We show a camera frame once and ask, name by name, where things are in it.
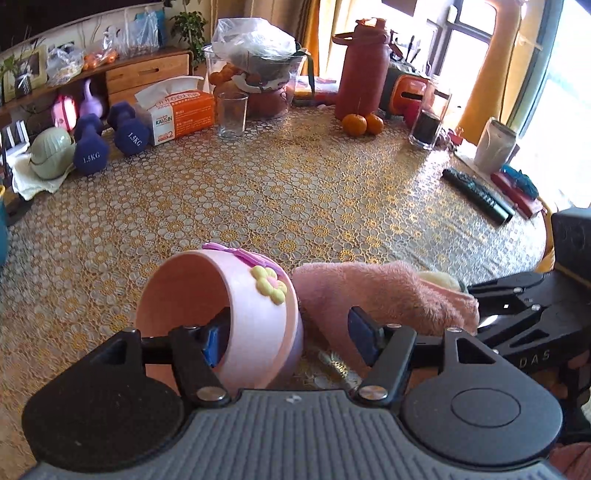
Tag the orange appliance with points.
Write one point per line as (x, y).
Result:
(406, 90)

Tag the white tumbler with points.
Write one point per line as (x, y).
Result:
(494, 144)

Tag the pink lantern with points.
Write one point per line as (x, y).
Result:
(63, 112)

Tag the red flat box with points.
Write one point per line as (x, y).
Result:
(515, 194)

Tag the wooden cabinet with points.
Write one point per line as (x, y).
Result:
(115, 78)

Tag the cream plush item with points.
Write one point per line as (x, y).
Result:
(439, 279)

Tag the dark glass jar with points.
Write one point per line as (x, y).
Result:
(426, 128)

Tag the brown ceramic pot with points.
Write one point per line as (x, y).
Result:
(270, 99)

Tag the yellow curtain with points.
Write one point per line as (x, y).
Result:
(503, 60)

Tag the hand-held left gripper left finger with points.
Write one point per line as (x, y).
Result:
(215, 340)

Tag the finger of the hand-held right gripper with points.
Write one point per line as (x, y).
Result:
(521, 323)
(503, 287)

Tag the lilac kettlebell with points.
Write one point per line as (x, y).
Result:
(90, 102)

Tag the pink fluffy towel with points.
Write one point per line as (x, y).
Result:
(369, 290)

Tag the plastic bag with oranges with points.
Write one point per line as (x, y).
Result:
(74, 62)

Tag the clear drinking glass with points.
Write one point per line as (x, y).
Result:
(232, 115)

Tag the red water bottle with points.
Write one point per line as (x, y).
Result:
(363, 69)

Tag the purple dumbbell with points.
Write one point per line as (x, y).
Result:
(129, 127)
(90, 144)

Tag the blue crinkled item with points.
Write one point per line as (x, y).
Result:
(521, 179)

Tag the white cloth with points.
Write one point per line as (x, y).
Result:
(30, 180)

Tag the teal container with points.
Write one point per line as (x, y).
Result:
(2, 226)

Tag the pink bowl with flower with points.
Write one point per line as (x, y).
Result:
(258, 318)

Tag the picture frame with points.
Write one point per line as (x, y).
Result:
(23, 69)

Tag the orange tissue box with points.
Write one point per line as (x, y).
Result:
(180, 112)

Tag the clear container of oranges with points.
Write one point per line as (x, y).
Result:
(219, 69)

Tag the green lidded pot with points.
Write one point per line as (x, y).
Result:
(50, 152)

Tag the tangerine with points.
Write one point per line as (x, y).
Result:
(374, 123)
(354, 124)

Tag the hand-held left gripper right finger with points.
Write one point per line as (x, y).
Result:
(363, 338)

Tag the clear plastic bag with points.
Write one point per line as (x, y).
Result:
(254, 40)

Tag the dark mixing bowl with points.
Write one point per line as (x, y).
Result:
(268, 69)

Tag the blue plastic bag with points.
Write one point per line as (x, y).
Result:
(141, 30)

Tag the black remote control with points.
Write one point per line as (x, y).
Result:
(478, 195)

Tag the green potted plant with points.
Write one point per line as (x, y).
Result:
(190, 28)

